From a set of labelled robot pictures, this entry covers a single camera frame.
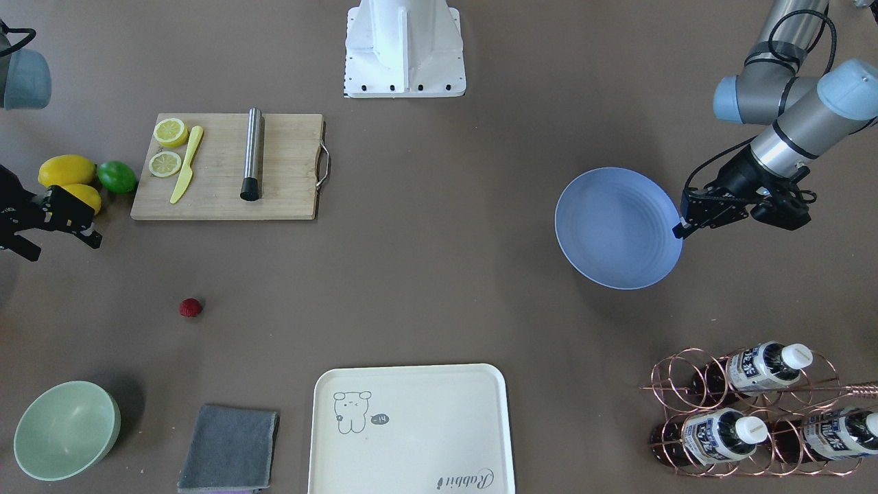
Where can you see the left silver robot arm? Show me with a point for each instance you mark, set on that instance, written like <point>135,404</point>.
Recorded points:
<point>804,117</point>

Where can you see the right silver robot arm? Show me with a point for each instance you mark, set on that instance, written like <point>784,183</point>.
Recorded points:
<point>27,83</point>

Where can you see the mint green bowl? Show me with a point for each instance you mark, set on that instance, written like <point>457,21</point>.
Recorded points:
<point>66,430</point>

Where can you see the green lime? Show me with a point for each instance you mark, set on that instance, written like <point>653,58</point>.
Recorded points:
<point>116,177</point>

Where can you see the yellow plastic knife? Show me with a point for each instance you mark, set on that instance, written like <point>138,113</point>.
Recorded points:
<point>186,173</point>

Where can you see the lemon half slice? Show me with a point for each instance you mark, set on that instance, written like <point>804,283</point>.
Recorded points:
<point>164,164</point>
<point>171,133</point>

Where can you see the tea bottle white cap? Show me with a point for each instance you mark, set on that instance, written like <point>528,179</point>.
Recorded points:
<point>767,366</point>

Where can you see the wooden cutting board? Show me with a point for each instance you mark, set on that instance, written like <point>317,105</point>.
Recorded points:
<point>293,167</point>

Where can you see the grey folded cloth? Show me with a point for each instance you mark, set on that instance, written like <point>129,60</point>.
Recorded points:
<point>231,450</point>

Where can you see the steel muddler black tip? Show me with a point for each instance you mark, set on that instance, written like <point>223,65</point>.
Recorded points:
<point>251,186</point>

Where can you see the red strawberry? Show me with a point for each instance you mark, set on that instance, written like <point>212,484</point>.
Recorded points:
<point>190,307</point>

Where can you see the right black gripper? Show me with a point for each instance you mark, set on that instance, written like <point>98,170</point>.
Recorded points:
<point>19,214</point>

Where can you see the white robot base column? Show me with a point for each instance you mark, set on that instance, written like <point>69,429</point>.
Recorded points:
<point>404,49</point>

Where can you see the cream rabbit tray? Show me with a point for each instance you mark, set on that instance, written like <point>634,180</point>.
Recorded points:
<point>411,429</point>

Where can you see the blue round plate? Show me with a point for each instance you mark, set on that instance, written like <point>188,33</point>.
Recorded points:
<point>615,225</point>

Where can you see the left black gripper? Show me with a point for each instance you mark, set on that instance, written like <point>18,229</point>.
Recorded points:
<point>739,173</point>

